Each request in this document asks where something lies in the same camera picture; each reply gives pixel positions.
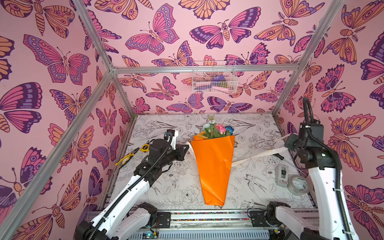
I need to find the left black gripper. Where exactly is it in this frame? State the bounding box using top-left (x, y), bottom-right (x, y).
top-left (155, 144), bottom-right (189, 171)

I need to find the white ribbon bundle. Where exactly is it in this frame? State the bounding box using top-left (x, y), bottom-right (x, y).
top-left (188, 135), bottom-right (289, 167)

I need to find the orange wrapping paper sheet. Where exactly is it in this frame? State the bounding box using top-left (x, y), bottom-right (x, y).
top-left (191, 135), bottom-right (235, 206)

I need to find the white fake flower stem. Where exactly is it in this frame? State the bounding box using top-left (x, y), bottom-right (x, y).
top-left (203, 115), bottom-right (222, 139)

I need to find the pink fake rose stem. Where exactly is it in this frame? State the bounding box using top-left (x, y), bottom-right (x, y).
top-left (215, 124), bottom-right (227, 137)

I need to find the blue fake flower stem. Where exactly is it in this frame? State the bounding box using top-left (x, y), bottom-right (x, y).
top-left (226, 126), bottom-right (234, 136)

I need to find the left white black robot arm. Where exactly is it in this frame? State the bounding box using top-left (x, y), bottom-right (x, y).
top-left (74, 130), bottom-right (189, 240)

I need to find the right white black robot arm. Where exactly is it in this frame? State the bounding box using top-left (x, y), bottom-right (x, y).
top-left (265, 123), bottom-right (359, 240)

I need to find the yellow tape measure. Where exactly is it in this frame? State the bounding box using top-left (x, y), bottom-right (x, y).
top-left (140, 144), bottom-right (150, 153)

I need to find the white grey small device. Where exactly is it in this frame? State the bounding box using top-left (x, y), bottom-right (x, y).
top-left (275, 165), bottom-right (288, 188)

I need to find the clear tape roll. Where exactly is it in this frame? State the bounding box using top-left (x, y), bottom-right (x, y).
top-left (288, 175), bottom-right (310, 196)

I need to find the green circuit board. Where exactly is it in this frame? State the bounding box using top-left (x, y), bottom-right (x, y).
top-left (142, 232), bottom-right (159, 240)

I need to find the black handled screwdriver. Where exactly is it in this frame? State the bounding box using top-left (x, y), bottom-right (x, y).
top-left (274, 154), bottom-right (307, 177)

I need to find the yellow handled tool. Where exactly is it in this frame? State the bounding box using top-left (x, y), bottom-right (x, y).
top-left (115, 148), bottom-right (140, 169)

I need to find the white wire wall basket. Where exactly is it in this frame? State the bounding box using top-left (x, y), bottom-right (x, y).
top-left (191, 61), bottom-right (239, 95)

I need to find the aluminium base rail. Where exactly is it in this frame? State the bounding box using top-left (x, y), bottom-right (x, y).
top-left (82, 209), bottom-right (341, 240)

